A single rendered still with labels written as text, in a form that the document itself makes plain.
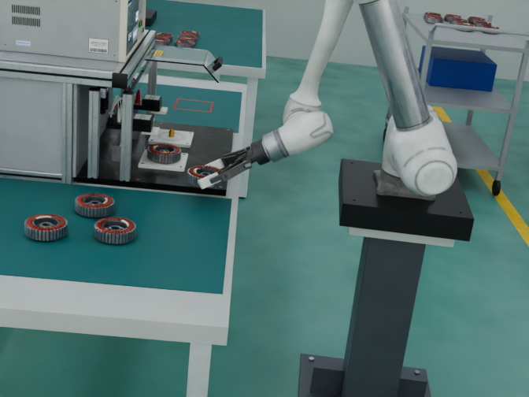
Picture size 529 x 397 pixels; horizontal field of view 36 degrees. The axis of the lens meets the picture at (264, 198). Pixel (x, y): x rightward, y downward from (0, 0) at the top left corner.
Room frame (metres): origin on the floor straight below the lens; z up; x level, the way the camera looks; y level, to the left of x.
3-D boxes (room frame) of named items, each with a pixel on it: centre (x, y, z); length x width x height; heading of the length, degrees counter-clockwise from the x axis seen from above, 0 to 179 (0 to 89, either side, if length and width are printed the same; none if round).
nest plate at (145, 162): (2.58, 0.35, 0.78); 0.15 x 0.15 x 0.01; 2
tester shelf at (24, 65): (2.68, 0.67, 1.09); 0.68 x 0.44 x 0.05; 2
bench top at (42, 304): (2.69, 0.60, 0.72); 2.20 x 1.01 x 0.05; 2
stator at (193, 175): (2.35, 0.19, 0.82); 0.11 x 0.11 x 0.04
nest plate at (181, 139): (2.82, 0.36, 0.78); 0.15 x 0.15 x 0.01; 2
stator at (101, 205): (2.16, 0.49, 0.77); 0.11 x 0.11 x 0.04
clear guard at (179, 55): (2.90, 0.37, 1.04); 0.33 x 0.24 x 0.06; 92
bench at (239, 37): (5.06, 0.65, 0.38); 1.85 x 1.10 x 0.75; 2
